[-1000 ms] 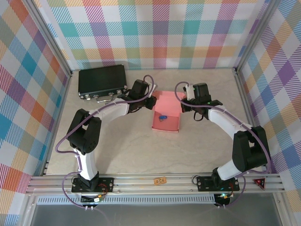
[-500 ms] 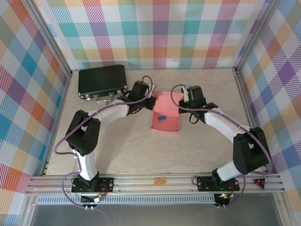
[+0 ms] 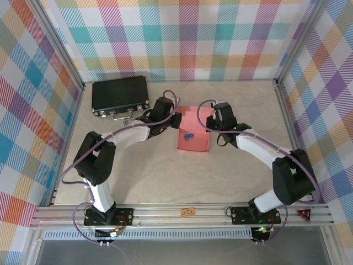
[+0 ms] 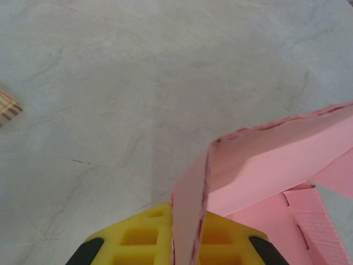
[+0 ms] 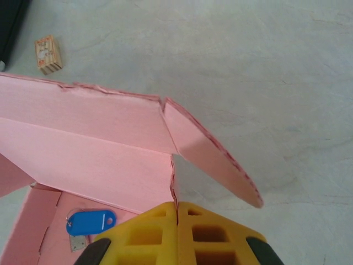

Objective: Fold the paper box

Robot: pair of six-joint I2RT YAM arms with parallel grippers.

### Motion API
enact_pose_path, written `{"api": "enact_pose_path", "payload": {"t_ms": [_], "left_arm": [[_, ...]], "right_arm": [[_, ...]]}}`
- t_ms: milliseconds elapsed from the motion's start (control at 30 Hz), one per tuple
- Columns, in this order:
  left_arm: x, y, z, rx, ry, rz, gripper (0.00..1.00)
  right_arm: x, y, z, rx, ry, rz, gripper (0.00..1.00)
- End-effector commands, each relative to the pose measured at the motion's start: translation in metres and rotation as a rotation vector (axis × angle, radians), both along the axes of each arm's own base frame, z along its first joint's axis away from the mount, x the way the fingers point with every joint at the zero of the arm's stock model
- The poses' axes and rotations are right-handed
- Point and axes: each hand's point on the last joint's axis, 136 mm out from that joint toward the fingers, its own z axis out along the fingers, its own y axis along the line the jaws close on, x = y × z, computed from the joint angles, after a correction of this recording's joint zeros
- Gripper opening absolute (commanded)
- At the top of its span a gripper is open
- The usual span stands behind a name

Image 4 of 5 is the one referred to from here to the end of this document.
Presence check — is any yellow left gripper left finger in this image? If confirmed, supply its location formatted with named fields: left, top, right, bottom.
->
left=66, top=202, right=174, bottom=265

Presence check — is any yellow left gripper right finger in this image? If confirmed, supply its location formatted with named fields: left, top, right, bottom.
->
left=197, top=211, right=280, bottom=265

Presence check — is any pink paper box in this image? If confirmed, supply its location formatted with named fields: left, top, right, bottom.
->
left=169, top=100, right=353, bottom=265

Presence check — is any small striped wooden block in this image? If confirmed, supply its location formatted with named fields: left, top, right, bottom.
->
left=0, top=90, right=23, bottom=128

